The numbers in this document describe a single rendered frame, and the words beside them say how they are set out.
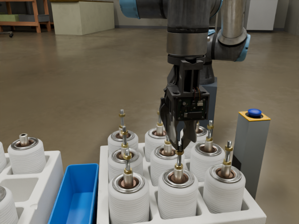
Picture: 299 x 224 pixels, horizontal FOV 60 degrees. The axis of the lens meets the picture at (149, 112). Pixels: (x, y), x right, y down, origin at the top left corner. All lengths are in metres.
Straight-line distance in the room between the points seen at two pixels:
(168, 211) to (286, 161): 0.77
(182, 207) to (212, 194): 0.08
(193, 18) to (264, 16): 7.08
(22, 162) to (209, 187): 0.52
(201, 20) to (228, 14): 0.58
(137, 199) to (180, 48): 0.33
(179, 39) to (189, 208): 0.38
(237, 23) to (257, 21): 6.42
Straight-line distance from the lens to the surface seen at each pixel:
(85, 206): 0.95
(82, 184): 0.99
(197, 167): 0.75
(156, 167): 0.72
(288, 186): 1.15
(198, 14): 0.47
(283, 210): 1.02
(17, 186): 0.86
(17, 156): 0.83
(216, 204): 0.67
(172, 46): 0.48
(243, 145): 0.87
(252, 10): 7.46
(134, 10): 0.62
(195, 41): 0.47
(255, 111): 0.86
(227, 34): 1.11
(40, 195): 0.75
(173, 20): 0.47
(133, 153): 0.72
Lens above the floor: 0.63
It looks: 22 degrees down
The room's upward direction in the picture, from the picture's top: straight up
